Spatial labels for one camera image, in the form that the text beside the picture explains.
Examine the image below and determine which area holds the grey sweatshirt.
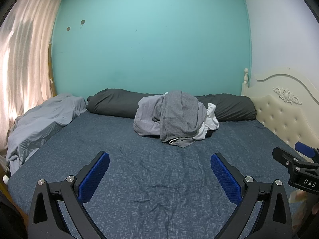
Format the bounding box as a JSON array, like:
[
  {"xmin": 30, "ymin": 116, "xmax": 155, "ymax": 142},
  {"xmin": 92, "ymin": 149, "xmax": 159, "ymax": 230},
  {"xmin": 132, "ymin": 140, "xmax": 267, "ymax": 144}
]
[{"xmin": 159, "ymin": 91, "xmax": 206, "ymax": 148}]

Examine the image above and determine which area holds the person's right hand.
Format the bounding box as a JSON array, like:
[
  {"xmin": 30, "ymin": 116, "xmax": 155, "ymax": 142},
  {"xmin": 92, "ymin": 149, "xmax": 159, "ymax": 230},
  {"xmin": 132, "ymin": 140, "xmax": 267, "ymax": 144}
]
[{"xmin": 289, "ymin": 189, "xmax": 318, "ymax": 232}]

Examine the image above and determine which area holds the cream tufted headboard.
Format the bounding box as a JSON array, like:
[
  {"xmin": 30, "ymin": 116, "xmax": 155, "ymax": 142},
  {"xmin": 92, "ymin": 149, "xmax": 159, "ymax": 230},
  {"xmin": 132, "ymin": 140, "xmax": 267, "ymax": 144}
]
[{"xmin": 241, "ymin": 68, "xmax": 318, "ymax": 148}]

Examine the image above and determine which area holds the light grey blanket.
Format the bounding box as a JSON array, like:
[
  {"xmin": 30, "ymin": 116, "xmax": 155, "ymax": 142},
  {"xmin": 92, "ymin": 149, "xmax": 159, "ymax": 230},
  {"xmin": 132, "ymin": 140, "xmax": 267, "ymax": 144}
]
[{"xmin": 6, "ymin": 93, "xmax": 87, "ymax": 175}]

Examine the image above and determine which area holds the white garment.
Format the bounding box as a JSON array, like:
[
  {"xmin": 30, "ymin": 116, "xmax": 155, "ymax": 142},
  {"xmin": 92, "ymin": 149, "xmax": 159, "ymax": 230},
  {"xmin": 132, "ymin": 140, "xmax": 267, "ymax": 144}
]
[{"xmin": 169, "ymin": 92, "xmax": 220, "ymax": 145}]

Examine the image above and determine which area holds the dark blue bed sheet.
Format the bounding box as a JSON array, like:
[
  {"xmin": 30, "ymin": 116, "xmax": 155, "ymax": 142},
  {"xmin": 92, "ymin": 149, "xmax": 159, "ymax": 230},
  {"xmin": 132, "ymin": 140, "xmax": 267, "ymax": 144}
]
[{"xmin": 8, "ymin": 112, "xmax": 294, "ymax": 238}]

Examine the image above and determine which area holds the long dark grey pillow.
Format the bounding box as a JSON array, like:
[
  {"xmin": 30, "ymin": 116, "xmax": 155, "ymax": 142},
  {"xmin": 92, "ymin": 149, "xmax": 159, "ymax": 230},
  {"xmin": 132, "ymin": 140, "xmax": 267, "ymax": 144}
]
[{"xmin": 87, "ymin": 88, "xmax": 257, "ymax": 122}]

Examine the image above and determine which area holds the light lilac-grey garment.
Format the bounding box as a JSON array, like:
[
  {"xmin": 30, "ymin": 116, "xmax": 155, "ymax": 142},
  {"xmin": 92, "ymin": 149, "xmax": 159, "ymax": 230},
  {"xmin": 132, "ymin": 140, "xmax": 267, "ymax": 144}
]
[{"xmin": 133, "ymin": 95, "xmax": 164, "ymax": 136}]

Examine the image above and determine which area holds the beige curtain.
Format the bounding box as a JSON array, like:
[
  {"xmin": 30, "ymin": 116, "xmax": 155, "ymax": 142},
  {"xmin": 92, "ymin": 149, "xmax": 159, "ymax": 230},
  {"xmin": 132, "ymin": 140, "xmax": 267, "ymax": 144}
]
[{"xmin": 1, "ymin": 0, "xmax": 62, "ymax": 152}]

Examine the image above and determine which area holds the wooden window frame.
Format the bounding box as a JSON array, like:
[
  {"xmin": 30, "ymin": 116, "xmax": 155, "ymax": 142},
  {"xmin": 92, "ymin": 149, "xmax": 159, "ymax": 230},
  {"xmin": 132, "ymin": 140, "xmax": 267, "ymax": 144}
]
[{"xmin": 48, "ymin": 43, "xmax": 57, "ymax": 97}]

